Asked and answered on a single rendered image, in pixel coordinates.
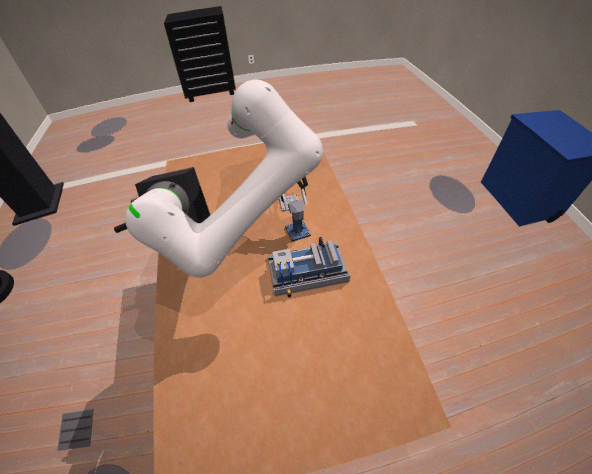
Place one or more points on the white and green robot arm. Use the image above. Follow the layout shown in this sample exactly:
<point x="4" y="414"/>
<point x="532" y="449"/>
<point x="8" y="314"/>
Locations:
<point x="157" y="220"/>

